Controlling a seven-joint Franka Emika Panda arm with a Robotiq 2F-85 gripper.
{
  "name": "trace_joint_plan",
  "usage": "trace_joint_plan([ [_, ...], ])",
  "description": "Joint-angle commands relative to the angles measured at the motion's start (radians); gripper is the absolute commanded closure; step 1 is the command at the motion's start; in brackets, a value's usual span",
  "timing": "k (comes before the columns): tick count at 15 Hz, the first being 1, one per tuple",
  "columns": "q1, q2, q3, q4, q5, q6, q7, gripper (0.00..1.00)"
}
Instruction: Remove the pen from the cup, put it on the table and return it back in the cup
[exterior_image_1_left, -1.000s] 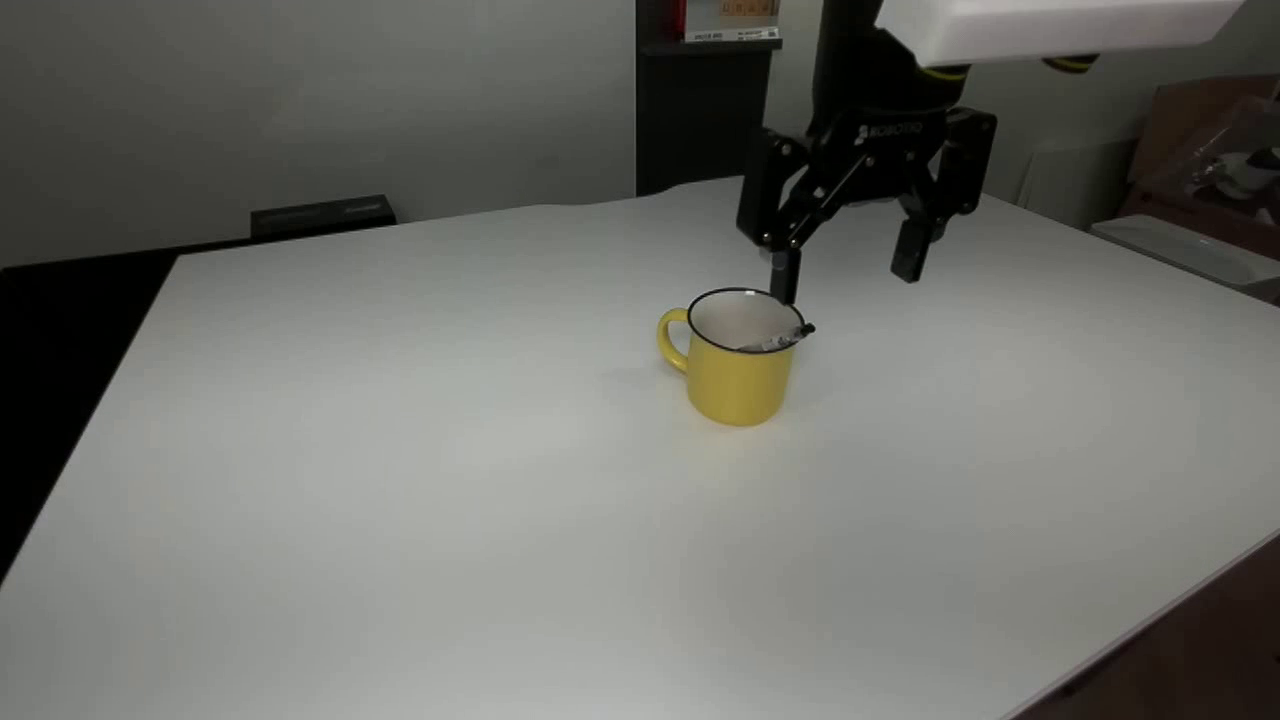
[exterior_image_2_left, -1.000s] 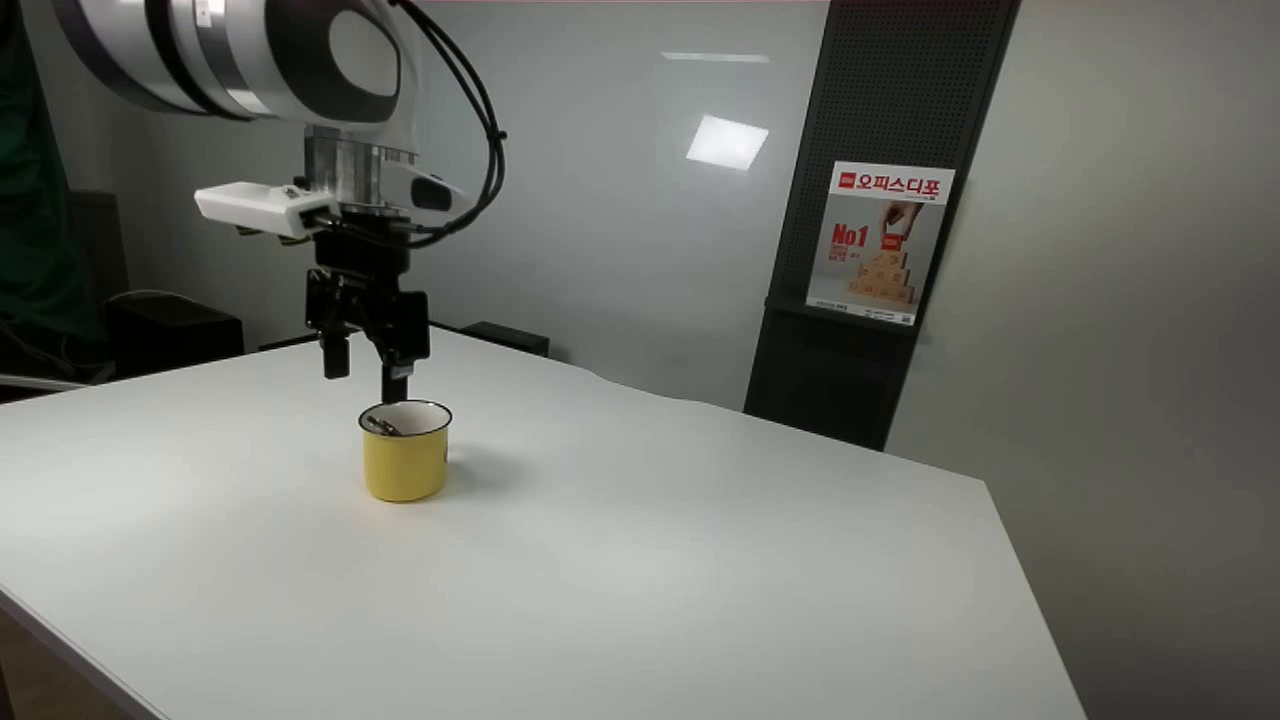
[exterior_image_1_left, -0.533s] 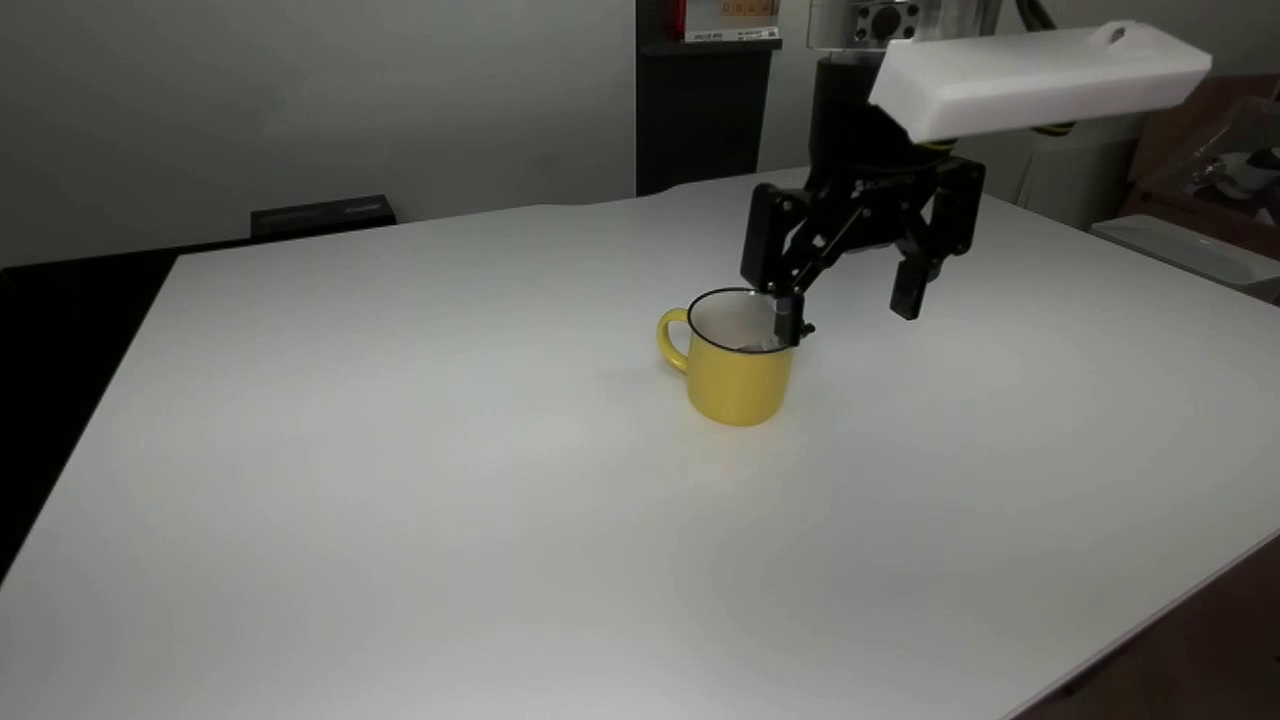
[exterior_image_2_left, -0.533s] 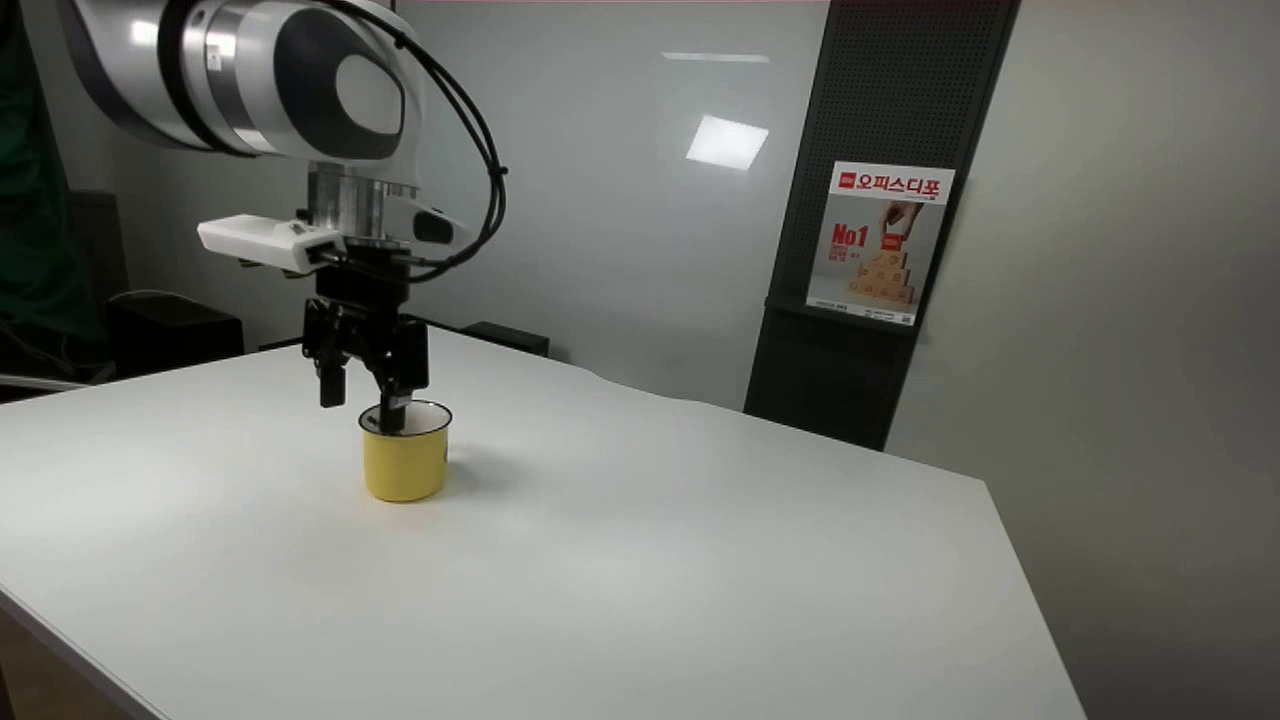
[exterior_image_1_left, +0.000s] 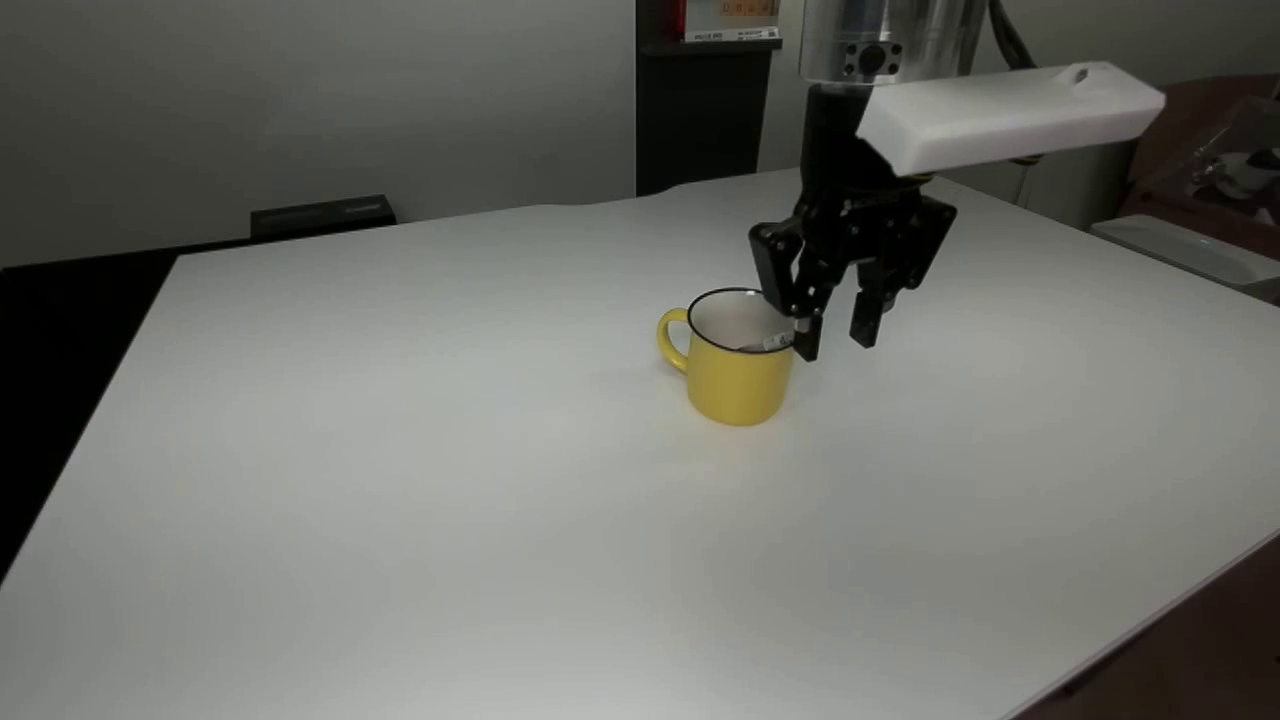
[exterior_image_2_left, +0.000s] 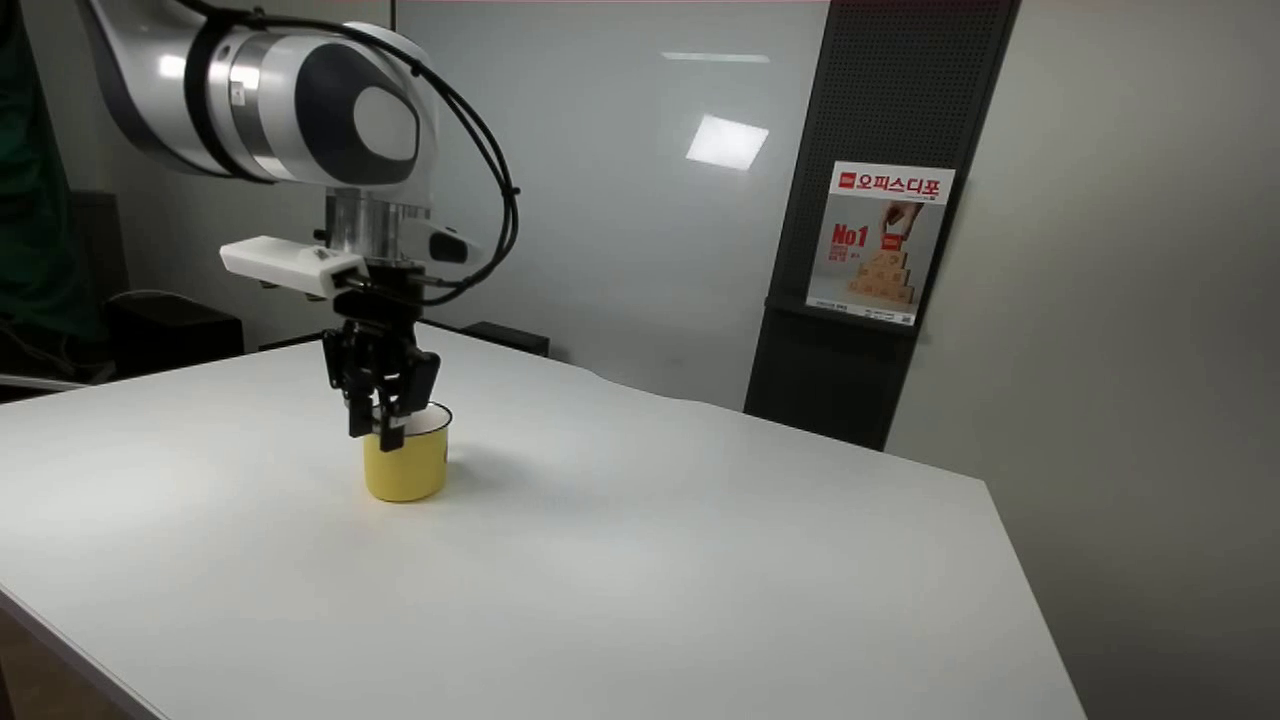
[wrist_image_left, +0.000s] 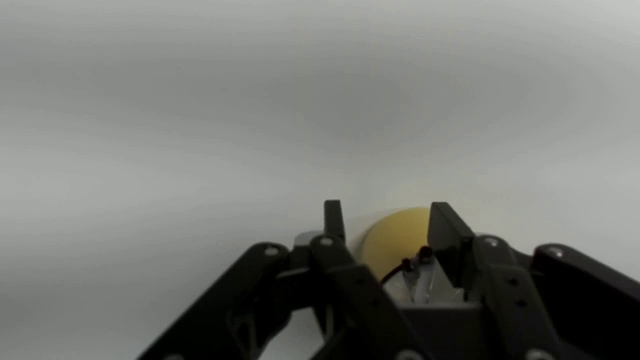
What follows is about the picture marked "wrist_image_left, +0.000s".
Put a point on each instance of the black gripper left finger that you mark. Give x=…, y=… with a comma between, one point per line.
x=347, y=280

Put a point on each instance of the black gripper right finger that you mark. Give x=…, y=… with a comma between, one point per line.
x=507, y=287

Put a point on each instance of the yellow enamel cup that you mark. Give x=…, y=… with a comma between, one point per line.
x=390, y=240

